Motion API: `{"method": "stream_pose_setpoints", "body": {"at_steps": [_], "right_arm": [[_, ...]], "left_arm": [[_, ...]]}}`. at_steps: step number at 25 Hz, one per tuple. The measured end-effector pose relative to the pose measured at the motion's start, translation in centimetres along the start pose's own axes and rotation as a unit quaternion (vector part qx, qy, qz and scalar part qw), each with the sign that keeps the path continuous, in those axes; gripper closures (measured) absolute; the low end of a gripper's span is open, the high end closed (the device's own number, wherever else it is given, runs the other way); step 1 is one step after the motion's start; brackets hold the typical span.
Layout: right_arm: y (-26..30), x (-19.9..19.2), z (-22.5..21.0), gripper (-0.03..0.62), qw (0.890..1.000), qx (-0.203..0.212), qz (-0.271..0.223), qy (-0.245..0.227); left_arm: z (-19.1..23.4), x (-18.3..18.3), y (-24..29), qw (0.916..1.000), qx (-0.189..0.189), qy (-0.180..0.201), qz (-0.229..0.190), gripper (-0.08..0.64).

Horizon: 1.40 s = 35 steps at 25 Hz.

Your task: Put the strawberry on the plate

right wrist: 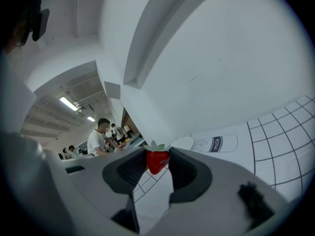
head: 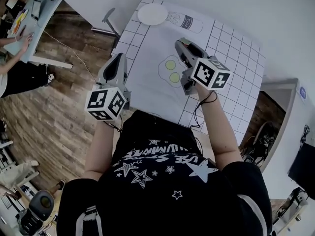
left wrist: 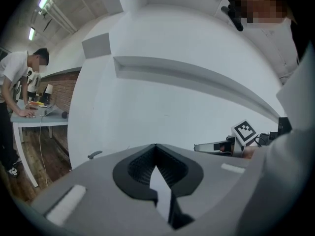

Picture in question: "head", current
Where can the black wrist band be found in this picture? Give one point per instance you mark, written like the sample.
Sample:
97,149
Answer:
209,99

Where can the grey and black machine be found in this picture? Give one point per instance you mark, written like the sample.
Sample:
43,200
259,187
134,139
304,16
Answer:
37,213

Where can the black star print shirt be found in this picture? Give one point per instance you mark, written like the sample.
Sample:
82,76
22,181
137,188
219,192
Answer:
160,185

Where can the white grid printed table mat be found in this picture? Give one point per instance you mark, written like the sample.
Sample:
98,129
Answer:
152,48

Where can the round blue sticker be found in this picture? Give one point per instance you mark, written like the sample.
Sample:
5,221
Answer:
303,92

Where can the grey table leg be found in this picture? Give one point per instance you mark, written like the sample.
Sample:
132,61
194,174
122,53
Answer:
110,21

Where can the grey tablet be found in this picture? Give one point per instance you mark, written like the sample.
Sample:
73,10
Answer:
36,8

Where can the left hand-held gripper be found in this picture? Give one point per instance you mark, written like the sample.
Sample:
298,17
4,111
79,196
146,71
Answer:
105,102

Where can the person's left forearm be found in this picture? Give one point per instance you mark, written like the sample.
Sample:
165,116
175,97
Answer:
103,146

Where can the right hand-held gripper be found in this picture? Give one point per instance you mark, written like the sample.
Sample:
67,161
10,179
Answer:
209,74

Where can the person's right forearm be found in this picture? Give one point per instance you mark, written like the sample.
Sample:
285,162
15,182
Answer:
219,129

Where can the light grey desk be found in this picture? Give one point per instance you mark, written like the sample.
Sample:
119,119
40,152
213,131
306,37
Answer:
41,26

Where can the white round plate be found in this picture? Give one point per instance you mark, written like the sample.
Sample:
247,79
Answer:
151,15

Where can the black monitor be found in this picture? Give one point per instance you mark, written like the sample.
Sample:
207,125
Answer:
303,165

